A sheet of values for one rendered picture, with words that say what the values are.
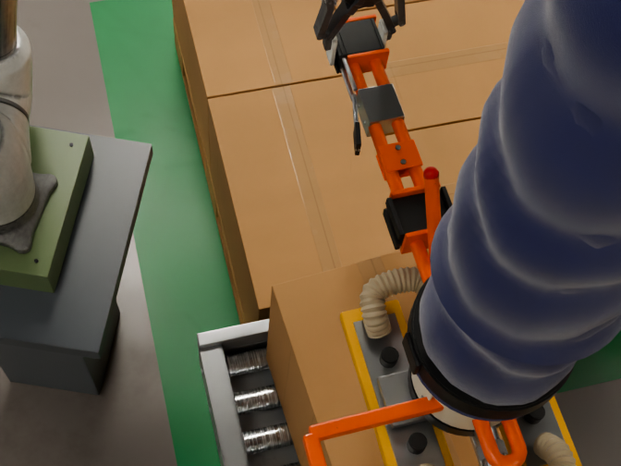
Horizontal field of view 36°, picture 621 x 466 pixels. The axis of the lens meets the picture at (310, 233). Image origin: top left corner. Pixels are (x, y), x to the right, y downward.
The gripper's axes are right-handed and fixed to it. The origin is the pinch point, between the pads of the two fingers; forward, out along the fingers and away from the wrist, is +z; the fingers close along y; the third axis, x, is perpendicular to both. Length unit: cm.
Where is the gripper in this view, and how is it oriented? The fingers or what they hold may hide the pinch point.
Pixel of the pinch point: (356, 45)
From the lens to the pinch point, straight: 169.0
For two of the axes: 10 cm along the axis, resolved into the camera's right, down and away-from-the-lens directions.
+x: -2.4, -8.7, 4.2
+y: 9.7, -1.9, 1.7
